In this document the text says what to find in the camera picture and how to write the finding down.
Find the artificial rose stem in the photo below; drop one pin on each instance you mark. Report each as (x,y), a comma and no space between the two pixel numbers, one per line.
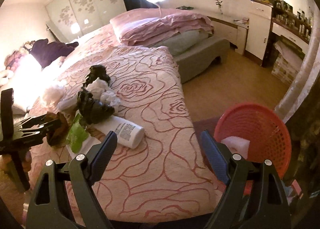
(218,2)

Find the grey bed frame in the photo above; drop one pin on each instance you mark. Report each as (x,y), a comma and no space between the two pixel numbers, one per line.
(200,61)

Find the dark purple plush toy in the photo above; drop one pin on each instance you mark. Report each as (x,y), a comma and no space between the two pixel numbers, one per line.
(53,51)

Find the dark red rug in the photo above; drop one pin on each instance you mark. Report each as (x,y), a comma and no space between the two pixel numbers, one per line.
(205,126)

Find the flower pattern wardrobe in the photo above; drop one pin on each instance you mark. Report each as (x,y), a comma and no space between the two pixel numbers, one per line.
(87,3)

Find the white dressing table with mirror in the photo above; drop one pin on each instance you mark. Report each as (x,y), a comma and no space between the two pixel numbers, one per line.
(290,11)

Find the folded pink duvet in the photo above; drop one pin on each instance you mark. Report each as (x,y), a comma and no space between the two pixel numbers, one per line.
(162,25)

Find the clear white plastic bag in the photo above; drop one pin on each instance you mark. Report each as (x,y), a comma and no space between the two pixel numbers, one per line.
(53,92)

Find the green snack packet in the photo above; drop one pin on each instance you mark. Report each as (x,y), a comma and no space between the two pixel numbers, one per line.
(77,133)

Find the stack of cardboard boxes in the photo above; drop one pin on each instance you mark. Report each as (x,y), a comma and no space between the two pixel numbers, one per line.
(287,63)

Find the rose pattern blanket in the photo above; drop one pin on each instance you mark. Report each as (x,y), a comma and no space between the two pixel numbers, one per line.
(155,108)

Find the white plastic bottle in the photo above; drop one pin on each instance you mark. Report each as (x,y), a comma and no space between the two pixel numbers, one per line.
(125,131)

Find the red plastic basket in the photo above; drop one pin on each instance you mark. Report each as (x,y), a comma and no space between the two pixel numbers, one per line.
(262,128)

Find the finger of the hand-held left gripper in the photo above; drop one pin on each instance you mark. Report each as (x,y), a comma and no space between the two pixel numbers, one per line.
(40,121)
(33,137)

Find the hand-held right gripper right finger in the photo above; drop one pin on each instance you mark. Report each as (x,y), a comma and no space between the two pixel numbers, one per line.
(213,153)

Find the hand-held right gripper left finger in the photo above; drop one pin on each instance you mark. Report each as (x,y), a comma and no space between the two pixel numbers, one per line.
(104,150)

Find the brown cloth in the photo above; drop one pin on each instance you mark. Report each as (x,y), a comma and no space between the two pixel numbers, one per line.
(58,128)

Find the grey green mattress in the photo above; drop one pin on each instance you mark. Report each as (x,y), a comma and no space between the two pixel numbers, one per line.
(185,41)

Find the tall white cabinet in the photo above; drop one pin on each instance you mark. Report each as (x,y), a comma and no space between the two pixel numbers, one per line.
(257,31)

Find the pink plush toys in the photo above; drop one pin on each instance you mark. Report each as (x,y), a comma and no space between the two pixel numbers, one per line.
(11,68)

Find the white tissue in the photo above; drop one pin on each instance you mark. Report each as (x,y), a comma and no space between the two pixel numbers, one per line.
(110,98)
(96,86)

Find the pink floral bedspread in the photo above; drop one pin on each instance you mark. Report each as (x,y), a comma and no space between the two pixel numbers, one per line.
(97,36)

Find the low white sideboard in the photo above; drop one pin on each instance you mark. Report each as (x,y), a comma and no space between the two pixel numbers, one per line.
(233,35)

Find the pale lace curtain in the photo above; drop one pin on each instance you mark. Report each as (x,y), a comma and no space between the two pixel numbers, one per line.
(300,81)

